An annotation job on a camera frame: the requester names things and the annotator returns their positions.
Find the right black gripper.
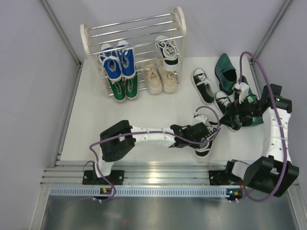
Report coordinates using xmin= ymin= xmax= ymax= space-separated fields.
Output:
xmin=219 ymin=93 xmax=263 ymax=128

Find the black white sneaker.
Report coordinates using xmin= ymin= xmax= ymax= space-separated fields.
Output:
xmin=195 ymin=121 xmax=218 ymax=157
xmin=155 ymin=35 xmax=179 ymax=71

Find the beige lace sneaker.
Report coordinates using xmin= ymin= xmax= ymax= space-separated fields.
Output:
xmin=157 ymin=60 xmax=177 ymax=93
xmin=142 ymin=61 xmax=163 ymax=94

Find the green sneaker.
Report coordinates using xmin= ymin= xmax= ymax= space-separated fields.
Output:
xmin=124 ymin=73 xmax=139 ymax=100
xmin=108 ymin=79 xmax=126 ymax=102

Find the blue sneaker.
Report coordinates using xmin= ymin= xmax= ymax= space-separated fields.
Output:
xmin=117 ymin=40 xmax=136 ymax=79
xmin=98 ymin=43 xmax=122 ymax=82

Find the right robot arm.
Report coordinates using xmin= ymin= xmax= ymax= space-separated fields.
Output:
xmin=209 ymin=84 xmax=299 ymax=197

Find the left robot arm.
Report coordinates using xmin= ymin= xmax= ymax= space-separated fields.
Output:
xmin=82 ymin=114 xmax=218 ymax=185

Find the teal heel shoe lower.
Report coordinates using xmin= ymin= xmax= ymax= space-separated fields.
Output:
xmin=238 ymin=89 xmax=263 ymax=127

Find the teal heel shoe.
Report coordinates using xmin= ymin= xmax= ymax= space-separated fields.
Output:
xmin=214 ymin=53 xmax=237 ymax=95
xmin=238 ymin=89 xmax=263 ymax=127

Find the teal heel shoe upper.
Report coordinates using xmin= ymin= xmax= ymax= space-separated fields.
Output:
xmin=214 ymin=53 xmax=237 ymax=95

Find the white metal shoe rack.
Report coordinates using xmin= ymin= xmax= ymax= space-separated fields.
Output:
xmin=80 ymin=7 xmax=187 ymax=97

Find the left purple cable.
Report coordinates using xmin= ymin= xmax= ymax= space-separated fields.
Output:
xmin=89 ymin=105 xmax=222 ymax=204

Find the aluminium mounting rail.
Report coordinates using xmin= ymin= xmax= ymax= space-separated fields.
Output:
xmin=40 ymin=161 xmax=226 ymax=187

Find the perforated cable tray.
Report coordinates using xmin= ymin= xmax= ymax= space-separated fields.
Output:
xmin=49 ymin=187 xmax=235 ymax=198

